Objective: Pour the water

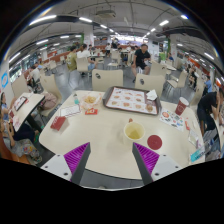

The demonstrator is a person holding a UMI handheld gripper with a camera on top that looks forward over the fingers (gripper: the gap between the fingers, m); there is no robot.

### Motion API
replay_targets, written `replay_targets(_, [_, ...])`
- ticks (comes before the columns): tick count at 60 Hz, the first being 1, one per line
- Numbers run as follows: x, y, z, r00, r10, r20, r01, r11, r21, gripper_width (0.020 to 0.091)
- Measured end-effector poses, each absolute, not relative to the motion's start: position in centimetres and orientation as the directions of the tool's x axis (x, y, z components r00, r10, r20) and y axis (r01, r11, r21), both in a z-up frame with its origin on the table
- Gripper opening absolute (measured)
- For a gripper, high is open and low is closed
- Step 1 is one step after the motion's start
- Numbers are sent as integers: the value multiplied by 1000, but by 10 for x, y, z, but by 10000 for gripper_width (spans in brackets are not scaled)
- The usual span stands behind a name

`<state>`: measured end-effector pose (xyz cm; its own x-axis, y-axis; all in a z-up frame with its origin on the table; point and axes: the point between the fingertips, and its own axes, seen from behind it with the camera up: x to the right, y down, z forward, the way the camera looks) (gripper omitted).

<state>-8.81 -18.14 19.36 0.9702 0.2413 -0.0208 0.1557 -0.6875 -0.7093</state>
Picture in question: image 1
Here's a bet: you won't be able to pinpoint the dark red wallet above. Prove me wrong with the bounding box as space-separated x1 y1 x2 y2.
49 115 68 132

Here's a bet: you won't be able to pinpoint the beige neighbouring table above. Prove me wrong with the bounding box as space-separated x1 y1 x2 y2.
11 92 46 133

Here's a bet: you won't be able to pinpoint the flat round red coaster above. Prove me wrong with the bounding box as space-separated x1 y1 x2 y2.
146 134 163 151

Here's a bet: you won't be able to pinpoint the group of beige chairs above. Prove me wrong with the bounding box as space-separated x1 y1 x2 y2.
43 49 189 89

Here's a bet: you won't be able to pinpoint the brown food tray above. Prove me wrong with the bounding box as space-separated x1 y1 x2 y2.
102 86 163 116

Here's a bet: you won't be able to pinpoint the white napkin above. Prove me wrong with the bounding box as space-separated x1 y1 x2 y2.
145 89 158 101

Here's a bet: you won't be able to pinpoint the cream plastic cup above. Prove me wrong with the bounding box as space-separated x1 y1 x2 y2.
123 121 146 145

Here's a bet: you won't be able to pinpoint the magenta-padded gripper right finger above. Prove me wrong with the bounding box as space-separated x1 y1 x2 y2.
131 142 184 186

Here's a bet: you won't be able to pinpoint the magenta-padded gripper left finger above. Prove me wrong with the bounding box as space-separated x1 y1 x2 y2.
40 142 92 186

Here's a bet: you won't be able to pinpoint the small red sauce packet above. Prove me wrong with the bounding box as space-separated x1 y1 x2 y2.
84 108 99 116

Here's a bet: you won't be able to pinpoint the small red wrapper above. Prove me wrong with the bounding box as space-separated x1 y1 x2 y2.
184 119 192 132

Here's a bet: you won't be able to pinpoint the ceiling lights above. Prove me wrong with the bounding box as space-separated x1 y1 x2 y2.
8 14 216 64

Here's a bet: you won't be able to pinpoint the colourful sticker sheet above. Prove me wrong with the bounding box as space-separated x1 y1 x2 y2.
158 108 185 132

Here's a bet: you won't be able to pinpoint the pinkish backpack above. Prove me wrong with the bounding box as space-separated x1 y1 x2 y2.
41 92 58 111

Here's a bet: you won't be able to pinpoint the beige chair with oval hole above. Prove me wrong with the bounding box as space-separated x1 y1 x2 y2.
134 73 166 98
91 69 124 93

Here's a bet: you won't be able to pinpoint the ceiling air conditioner unit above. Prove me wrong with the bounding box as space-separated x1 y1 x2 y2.
95 9 117 18

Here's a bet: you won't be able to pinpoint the white printed card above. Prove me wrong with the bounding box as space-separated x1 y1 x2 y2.
59 104 82 118

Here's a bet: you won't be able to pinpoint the clear plastic package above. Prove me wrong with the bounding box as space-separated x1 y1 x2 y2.
188 128 201 148

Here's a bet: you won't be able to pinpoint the red paper cup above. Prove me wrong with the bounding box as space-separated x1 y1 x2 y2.
174 96 190 117

